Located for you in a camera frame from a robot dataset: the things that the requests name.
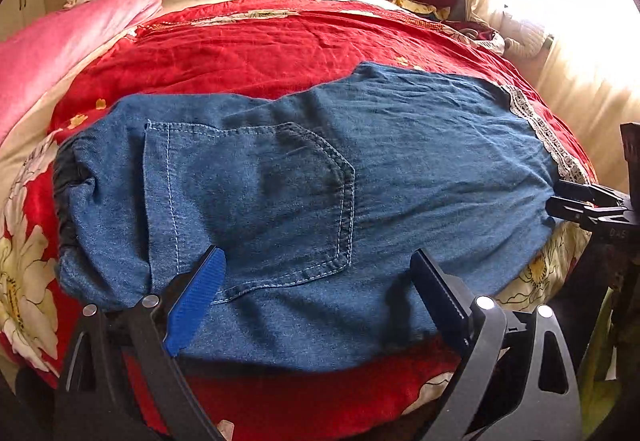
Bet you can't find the white wardrobe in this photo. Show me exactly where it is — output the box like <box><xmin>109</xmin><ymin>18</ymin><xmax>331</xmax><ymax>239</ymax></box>
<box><xmin>0</xmin><ymin>0</ymin><xmax>48</xmax><ymax>42</ymax></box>

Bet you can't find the pink quilt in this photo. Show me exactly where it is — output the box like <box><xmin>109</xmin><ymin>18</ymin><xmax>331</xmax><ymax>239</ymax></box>
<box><xmin>0</xmin><ymin>0</ymin><xmax>163</xmax><ymax>144</ymax></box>

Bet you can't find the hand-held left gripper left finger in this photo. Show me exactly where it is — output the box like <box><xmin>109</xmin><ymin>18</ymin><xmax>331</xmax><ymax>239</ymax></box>
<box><xmin>55</xmin><ymin>245</ymin><xmax>228</xmax><ymax>441</ymax></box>

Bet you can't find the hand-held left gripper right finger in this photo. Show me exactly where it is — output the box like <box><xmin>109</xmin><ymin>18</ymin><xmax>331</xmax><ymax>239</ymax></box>
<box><xmin>409</xmin><ymin>248</ymin><xmax>584</xmax><ymax>441</ymax></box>

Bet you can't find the cream curtain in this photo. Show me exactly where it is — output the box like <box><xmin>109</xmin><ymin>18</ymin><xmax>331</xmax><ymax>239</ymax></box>
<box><xmin>454</xmin><ymin>0</ymin><xmax>640</xmax><ymax>204</ymax></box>

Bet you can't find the red floral blanket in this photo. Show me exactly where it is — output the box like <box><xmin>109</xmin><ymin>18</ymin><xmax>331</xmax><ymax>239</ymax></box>
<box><xmin>0</xmin><ymin>0</ymin><xmax>598</xmax><ymax>429</ymax></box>

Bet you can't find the dark red cloth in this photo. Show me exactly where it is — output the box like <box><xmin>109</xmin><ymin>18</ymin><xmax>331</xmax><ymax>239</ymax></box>
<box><xmin>450</xmin><ymin>20</ymin><xmax>506</xmax><ymax>53</ymax></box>

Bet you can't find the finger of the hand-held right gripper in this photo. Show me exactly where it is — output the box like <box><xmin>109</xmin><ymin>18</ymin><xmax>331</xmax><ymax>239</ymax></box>
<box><xmin>545</xmin><ymin>195</ymin><xmax>632</xmax><ymax>228</ymax></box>
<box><xmin>552</xmin><ymin>180</ymin><xmax>627</xmax><ymax>204</ymax></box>

